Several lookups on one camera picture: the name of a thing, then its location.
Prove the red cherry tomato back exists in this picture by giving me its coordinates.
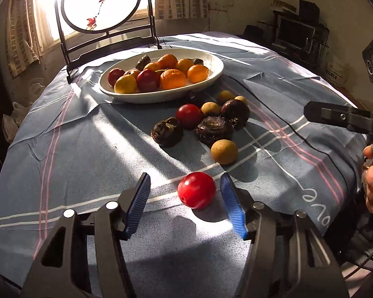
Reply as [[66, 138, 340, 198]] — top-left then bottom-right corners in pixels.
[[177, 172, 216, 210]]

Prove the red cherry tomato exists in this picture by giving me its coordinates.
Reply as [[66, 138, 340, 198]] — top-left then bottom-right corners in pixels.
[[177, 172, 216, 210], [176, 104, 204, 130]]

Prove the large yellow-orange tomato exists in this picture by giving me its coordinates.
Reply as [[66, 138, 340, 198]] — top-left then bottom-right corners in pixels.
[[114, 75, 137, 94]]

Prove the dark red apple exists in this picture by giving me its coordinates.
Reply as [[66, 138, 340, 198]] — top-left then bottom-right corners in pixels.
[[137, 69, 160, 93]]

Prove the orange tomato back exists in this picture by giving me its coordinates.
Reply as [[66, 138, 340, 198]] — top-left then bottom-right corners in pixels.
[[125, 69, 141, 79]]

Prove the orange tomato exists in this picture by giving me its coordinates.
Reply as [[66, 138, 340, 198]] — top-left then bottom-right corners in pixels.
[[125, 69, 141, 79], [187, 65, 209, 84]]

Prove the large orange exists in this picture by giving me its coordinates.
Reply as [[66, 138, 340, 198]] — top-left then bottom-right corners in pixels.
[[160, 69, 187, 90]]

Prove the dark plum front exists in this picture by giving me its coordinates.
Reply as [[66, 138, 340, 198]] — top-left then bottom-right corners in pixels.
[[192, 59, 204, 65]]

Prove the small mandarin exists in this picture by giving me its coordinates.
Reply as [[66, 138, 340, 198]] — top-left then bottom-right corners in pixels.
[[144, 63, 161, 71], [157, 54, 178, 69]]

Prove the person's right hand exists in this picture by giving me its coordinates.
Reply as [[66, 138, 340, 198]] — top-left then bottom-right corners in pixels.
[[363, 145, 373, 213]]

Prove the dark shelf with monitor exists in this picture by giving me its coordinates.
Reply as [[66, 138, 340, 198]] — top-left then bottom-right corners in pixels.
[[241, 0, 329, 69]]

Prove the blue striped tablecloth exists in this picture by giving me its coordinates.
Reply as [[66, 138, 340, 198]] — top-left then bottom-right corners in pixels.
[[0, 32, 366, 297]]

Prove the dried brown fruit middle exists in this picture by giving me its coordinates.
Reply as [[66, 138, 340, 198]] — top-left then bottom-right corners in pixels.
[[150, 117, 183, 147]]

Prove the small longan by orange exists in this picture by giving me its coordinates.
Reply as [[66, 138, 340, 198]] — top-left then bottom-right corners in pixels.
[[235, 96, 248, 105]]

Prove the dark passion fruit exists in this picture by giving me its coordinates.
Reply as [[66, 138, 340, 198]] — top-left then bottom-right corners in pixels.
[[221, 99, 250, 131]]

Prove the small longan front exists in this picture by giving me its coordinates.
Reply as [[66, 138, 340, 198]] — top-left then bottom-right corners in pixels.
[[210, 139, 238, 165]]

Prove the small longan back right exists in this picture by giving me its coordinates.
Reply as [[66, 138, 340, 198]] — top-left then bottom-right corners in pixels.
[[216, 90, 235, 106]]

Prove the dried brown fruit front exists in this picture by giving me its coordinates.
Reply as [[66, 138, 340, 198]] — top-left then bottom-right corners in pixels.
[[195, 116, 234, 147]]

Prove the small longan back left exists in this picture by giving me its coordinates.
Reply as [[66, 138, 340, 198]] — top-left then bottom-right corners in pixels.
[[201, 102, 221, 117]]

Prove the small mandarin in plate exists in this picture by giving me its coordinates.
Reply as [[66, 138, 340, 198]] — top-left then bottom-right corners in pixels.
[[144, 63, 161, 71]]

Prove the white oval plate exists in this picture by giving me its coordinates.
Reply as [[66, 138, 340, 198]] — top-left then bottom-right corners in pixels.
[[99, 48, 224, 104]]

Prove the dried brown fruit in plate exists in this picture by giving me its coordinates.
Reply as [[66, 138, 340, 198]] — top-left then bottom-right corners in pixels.
[[135, 55, 151, 71]]

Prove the left window curtain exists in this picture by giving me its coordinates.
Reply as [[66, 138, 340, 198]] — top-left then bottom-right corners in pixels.
[[5, 0, 40, 78]]

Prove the round painted screen stand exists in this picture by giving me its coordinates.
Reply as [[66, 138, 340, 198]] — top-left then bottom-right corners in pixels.
[[54, 0, 161, 83]]

